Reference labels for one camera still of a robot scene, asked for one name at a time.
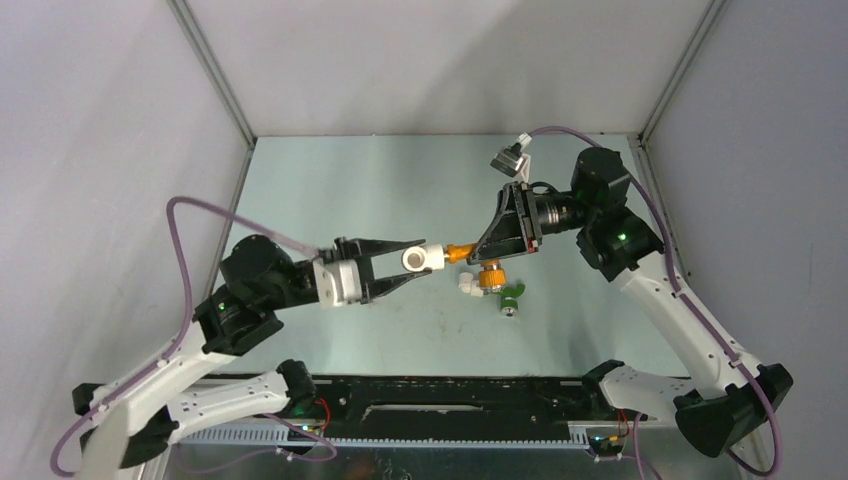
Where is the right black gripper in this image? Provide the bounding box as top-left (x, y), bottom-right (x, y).
top-left (467, 181), bottom-right (595, 265)

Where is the orange water faucet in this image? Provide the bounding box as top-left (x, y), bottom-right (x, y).
top-left (444, 243), bottom-right (507, 293)

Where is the white pipe elbow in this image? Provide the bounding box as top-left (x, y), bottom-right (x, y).
top-left (401, 244), bottom-right (446, 273)
top-left (458, 272), bottom-right (484, 297)

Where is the green water faucet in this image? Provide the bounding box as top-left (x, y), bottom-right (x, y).
top-left (496, 283), bottom-right (526, 318)

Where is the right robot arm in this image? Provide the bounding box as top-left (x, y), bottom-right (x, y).
top-left (467, 144), bottom-right (793, 458)

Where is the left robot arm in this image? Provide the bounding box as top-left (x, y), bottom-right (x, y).
top-left (72, 235), bottom-right (429, 468)

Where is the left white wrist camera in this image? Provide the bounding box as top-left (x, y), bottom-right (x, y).
top-left (312, 259), bottom-right (362, 309)

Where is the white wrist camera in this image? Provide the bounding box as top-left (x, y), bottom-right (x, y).
top-left (312, 259), bottom-right (362, 309)
top-left (490, 133), bottom-right (532, 183)

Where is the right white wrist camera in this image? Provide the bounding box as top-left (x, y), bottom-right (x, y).
top-left (490, 133), bottom-right (532, 183)

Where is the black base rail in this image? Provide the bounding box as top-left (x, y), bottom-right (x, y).
top-left (280, 375), bottom-right (635, 444)

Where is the white ventilated cable duct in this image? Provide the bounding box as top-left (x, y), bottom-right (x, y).
top-left (185, 423), bottom-right (591, 452)

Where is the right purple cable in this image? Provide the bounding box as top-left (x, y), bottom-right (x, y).
top-left (529, 125), bottom-right (784, 478)

